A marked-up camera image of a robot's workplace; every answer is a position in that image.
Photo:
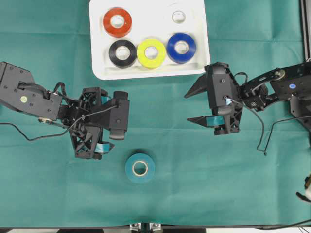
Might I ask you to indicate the green table cloth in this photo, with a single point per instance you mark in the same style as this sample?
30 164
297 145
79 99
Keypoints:
242 178

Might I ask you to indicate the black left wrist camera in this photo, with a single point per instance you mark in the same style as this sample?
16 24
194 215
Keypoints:
113 115

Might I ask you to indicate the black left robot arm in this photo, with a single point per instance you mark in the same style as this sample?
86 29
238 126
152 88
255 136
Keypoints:
20 93

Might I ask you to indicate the blue tape roll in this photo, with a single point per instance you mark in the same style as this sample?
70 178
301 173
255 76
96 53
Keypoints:
181 48

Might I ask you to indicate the aluminium frame rail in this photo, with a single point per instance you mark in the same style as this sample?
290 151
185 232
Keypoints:
305 6

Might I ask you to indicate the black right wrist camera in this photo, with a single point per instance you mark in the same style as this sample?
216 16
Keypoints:
221 88

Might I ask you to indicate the white tape roll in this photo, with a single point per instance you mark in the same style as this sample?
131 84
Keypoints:
178 14

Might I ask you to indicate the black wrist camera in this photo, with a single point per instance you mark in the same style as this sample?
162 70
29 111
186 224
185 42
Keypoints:
221 88
113 115

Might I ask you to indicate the teal tape roll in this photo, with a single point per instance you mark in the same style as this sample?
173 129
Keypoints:
140 168

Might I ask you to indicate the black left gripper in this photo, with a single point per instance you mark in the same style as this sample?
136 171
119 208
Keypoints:
75 114

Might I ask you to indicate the metal table clamp bracket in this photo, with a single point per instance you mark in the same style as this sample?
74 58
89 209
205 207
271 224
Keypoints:
145 227

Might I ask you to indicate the black tape roll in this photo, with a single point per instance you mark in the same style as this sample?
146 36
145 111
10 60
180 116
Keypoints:
122 53

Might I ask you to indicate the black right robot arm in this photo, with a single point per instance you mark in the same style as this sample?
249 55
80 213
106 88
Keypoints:
291 84

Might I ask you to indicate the yellow tape roll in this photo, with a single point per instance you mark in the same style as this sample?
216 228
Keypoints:
151 53

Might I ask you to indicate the orange red tape roll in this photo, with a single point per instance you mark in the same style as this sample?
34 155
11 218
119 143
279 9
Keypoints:
117 22

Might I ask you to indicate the black white object at edge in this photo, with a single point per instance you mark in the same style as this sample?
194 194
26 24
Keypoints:
307 186

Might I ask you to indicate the white plastic tray case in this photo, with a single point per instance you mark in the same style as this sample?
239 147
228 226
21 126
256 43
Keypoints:
147 22

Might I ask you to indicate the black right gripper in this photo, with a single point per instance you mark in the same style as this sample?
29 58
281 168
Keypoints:
224 124

